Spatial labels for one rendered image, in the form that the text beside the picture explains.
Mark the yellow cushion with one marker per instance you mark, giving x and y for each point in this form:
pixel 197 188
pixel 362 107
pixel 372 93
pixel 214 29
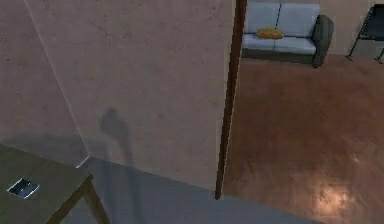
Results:
pixel 270 33

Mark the white and grey sofa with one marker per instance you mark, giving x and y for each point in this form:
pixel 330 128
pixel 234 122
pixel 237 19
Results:
pixel 293 30

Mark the olive green wooden table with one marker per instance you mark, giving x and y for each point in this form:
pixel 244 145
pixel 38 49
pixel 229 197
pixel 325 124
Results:
pixel 50 186

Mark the small silver phone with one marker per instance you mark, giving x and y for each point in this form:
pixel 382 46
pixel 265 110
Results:
pixel 23 188

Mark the black metal frame stand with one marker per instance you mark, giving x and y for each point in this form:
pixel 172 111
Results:
pixel 371 26

